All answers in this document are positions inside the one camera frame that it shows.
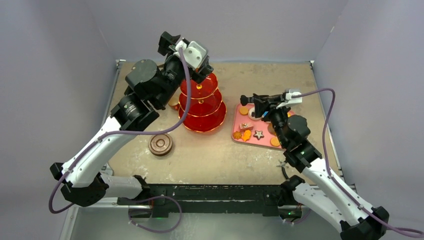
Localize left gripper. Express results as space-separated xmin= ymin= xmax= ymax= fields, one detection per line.
xmin=155 ymin=33 xmax=212 ymax=108

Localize pink serving tray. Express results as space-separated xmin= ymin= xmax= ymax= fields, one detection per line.
xmin=230 ymin=103 xmax=281 ymax=149

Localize red three-tier cake stand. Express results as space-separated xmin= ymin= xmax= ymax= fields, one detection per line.
xmin=183 ymin=73 xmax=227 ymax=133

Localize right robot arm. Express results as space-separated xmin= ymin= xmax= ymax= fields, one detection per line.
xmin=240 ymin=90 xmax=390 ymax=240

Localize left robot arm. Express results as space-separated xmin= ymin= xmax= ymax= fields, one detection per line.
xmin=50 ymin=32 xmax=214 ymax=207

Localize round orange cookie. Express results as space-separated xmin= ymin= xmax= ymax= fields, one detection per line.
xmin=238 ymin=106 xmax=250 ymax=116

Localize pink cake slice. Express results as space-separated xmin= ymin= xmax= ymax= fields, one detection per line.
xmin=239 ymin=122 xmax=254 ymax=132

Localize orange flower cookie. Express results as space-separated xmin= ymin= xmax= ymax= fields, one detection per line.
xmin=232 ymin=131 xmax=243 ymax=140

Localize orange fish cookie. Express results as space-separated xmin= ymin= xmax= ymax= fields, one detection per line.
xmin=241 ymin=129 xmax=252 ymax=142

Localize white star cookie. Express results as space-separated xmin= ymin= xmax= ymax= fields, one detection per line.
xmin=253 ymin=130 xmax=265 ymax=140

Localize small brown cup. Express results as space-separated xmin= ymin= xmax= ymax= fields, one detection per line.
xmin=168 ymin=97 xmax=180 ymax=110

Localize round cracker cookie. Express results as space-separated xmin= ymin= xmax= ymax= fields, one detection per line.
xmin=269 ymin=136 xmax=281 ymax=147

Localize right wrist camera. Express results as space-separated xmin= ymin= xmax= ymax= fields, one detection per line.
xmin=276 ymin=88 xmax=303 ymax=109

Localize black handled pliers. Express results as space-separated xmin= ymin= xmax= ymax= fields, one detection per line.
xmin=277 ymin=159 xmax=289 ymax=180

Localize black base frame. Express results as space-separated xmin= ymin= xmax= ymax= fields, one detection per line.
xmin=117 ymin=184 xmax=308 ymax=221

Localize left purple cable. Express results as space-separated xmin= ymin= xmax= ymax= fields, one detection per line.
xmin=48 ymin=47 xmax=193 ymax=233

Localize aluminium rail frame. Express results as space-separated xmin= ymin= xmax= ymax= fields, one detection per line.
xmin=67 ymin=59 xmax=362 ymax=210

